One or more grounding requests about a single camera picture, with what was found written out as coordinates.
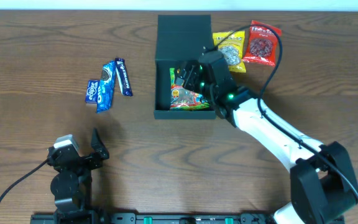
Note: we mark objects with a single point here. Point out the Haribo gummy worms bag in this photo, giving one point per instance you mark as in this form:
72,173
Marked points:
182,99

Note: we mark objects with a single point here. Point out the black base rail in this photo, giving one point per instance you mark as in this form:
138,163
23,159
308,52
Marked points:
132,218

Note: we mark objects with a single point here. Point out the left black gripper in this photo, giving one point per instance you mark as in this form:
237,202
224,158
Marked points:
84,160

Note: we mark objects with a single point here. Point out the yellow Hacks candy bag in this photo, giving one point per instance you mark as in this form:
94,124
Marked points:
231,45

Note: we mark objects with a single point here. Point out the dark green open box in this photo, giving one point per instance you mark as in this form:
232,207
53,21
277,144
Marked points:
179,38

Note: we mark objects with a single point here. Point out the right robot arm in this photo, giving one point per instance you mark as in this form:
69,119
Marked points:
323,184

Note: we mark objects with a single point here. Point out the red Hacks candy bag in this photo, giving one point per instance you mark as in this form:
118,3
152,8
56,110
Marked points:
262,44

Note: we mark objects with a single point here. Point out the blue Oreo cookie pack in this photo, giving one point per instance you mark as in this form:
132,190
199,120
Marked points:
106,87

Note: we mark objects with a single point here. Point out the blue Eclipse mint tin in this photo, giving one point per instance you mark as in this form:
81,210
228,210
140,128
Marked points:
91,95

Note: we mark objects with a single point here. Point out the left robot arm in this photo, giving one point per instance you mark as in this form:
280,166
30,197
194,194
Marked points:
72,185

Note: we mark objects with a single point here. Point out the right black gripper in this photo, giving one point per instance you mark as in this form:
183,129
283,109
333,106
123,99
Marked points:
188,74

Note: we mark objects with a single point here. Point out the Dairy Milk chocolate bar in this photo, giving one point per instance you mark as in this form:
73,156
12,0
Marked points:
123,78

